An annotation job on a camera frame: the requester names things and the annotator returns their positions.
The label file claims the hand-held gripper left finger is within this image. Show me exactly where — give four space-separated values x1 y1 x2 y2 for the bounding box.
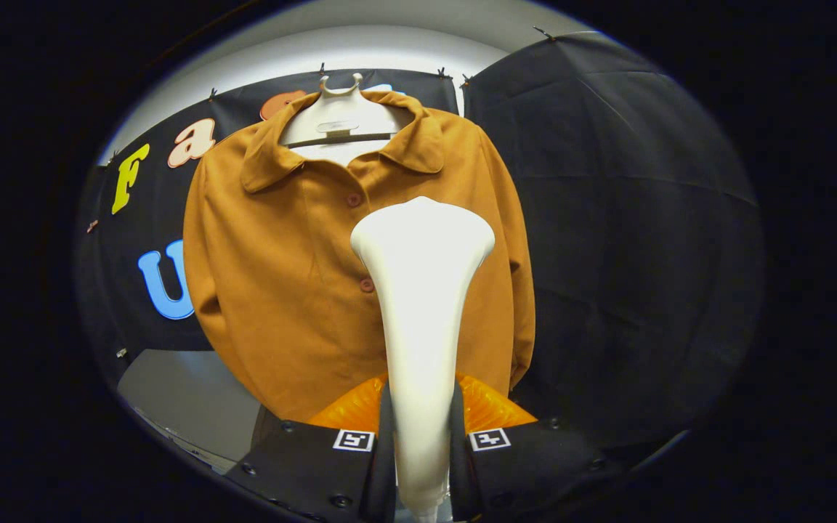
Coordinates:
226 374 397 523

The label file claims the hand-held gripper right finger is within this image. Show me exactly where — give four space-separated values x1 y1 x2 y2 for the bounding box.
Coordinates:
450 374 608 523

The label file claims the orange button shirt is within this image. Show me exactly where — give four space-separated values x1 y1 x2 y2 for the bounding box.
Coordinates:
183 89 537 423

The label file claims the white garment steamer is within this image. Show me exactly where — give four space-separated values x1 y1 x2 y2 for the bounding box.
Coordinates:
350 196 496 523

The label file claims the white clothes hanger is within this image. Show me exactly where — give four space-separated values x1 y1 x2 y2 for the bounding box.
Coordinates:
280 73 405 166

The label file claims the black backdrop cloth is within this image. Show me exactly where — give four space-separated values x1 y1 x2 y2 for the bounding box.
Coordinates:
76 31 764 466

